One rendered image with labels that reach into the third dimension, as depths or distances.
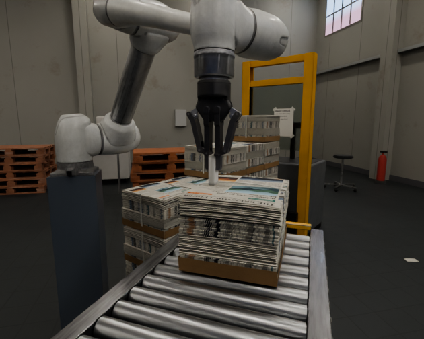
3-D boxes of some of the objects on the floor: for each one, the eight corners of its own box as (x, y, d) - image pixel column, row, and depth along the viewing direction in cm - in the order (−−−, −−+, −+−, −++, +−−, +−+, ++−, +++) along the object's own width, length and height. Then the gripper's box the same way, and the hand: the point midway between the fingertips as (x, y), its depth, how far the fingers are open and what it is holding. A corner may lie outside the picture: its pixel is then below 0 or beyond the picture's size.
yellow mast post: (239, 229, 335) (242, 62, 304) (243, 227, 342) (246, 63, 311) (246, 231, 329) (250, 60, 299) (250, 229, 336) (254, 62, 306)
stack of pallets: (59, 183, 583) (56, 144, 570) (47, 192, 506) (43, 147, 493) (-4, 186, 557) (-10, 144, 544) (-27, 196, 480) (-34, 148, 467)
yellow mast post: (295, 244, 296) (304, 53, 265) (298, 241, 303) (307, 54, 272) (303, 246, 290) (314, 52, 259) (306, 243, 297) (318, 53, 267)
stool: (344, 184, 572) (346, 153, 562) (366, 191, 516) (369, 156, 506) (319, 185, 559) (321, 153, 548) (339, 193, 503) (342, 157, 492)
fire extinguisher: (391, 183, 578) (395, 151, 567) (379, 184, 572) (383, 151, 561) (380, 181, 606) (383, 150, 595) (369, 181, 599) (371, 150, 589)
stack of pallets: (199, 193, 505) (198, 146, 492) (210, 205, 432) (210, 151, 418) (132, 197, 478) (130, 148, 464) (132, 210, 404) (128, 153, 391)
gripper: (246, 81, 66) (243, 183, 70) (193, 83, 70) (194, 179, 75) (238, 76, 59) (235, 190, 63) (180, 79, 64) (181, 185, 68)
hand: (213, 169), depth 68 cm, fingers closed
